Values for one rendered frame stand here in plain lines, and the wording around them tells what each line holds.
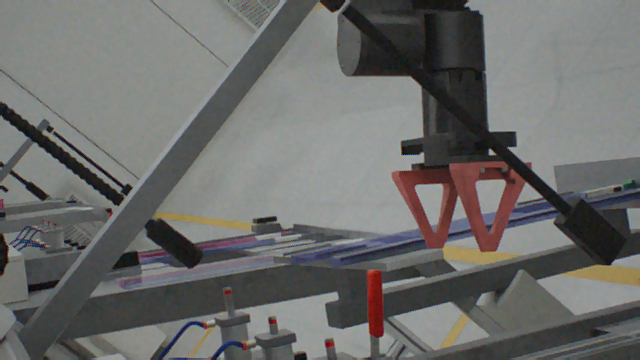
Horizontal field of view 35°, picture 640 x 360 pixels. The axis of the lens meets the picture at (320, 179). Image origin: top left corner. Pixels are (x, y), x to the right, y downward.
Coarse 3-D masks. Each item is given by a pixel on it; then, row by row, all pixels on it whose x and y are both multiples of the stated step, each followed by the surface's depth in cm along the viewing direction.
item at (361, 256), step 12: (624, 192) 126; (636, 192) 126; (600, 204) 124; (612, 204) 124; (516, 216) 120; (528, 216) 120; (540, 216) 120; (552, 216) 121; (468, 228) 116; (408, 240) 114; (420, 240) 114; (456, 240) 116; (360, 252) 111; (372, 252) 112; (384, 252) 112; (336, 264) 110; (348, 264) 110
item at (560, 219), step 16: (576, 208) 64; (592, 208) 64; (560, 224) 64; (576, 224) 64; (592, 224) 64; (608, 224) 65; (576, 240) 64; (592, 240) 64; (608, 240) 65; (624, 240) 65; (592, 256) 65; (608, 256) 65
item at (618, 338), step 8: (632, 328) 96; (600, 336) 95; (608, 336) 95; (616, 336) 95; (624, 336) 95; (632, 336) 95; (568, 344) 94; (576, 344) 94; (584, 344) 93; (592, 344) 94; (600, 344) 94; (608, 344) 94; (616, 344) 95; (624, 344) 95; (544, 352) 93; (552, 352) 92; (560, 352) 92; (568, 352) 93; (576, 352) 93; (584, 352) 93; (592, 352) 94; (600, 352) 94
